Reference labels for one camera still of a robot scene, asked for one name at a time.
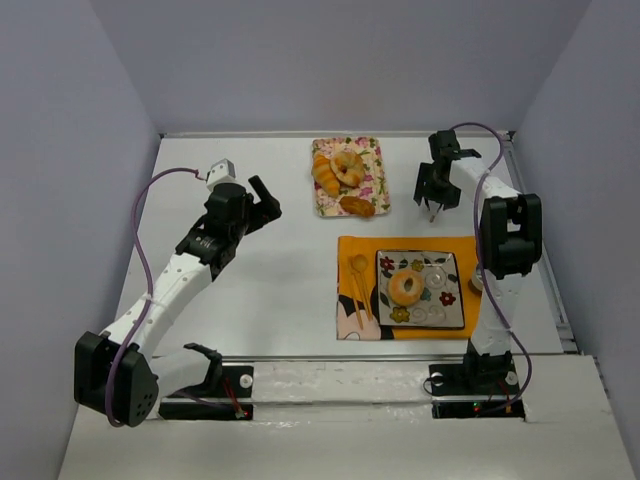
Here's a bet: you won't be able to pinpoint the stainless steel serving tongs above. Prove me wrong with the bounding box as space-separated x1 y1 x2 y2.
427 203 443 223

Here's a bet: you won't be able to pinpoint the glazed ring donut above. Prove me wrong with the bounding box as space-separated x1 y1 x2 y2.
388 270 424 307

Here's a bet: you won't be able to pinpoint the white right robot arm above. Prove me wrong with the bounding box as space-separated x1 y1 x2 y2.
413 128 543 397

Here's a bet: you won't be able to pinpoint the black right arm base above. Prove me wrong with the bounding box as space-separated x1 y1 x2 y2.
422 363 526 420

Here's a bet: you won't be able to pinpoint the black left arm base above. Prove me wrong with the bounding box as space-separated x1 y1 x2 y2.
158 364 254 421

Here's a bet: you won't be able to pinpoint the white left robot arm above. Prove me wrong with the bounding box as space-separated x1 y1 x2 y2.
74 175 282 427

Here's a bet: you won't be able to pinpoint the striped croissant bread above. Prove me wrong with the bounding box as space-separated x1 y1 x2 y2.
311 154 340 198

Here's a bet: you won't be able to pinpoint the twisted pretzel bread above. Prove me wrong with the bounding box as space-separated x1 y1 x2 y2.
330 151 365 187

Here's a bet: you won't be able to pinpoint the floral rectangular tray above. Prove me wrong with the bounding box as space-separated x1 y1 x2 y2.
311 136 391 218

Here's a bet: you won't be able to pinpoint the brown fried pastry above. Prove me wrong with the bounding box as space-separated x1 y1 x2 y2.
339 196 376 218

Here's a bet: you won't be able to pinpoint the small brown cup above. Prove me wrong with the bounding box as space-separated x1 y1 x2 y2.
468 265 484 295

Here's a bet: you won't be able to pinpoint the wooden spoon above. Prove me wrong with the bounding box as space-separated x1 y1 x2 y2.
349 254 374 321

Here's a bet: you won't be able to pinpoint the wooden chopstick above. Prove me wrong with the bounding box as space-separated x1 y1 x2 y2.
349 273 364 331

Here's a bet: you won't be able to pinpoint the square flower-patterned plate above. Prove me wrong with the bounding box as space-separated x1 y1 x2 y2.
376 250 465 330

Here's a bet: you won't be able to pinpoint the orange cloth placemat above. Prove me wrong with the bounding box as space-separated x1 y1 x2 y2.
336 236 481 341

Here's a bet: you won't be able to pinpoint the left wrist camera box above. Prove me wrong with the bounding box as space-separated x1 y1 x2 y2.
206 158 236 192

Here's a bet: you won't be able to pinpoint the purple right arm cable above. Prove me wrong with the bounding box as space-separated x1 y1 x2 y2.
449 122 532 414

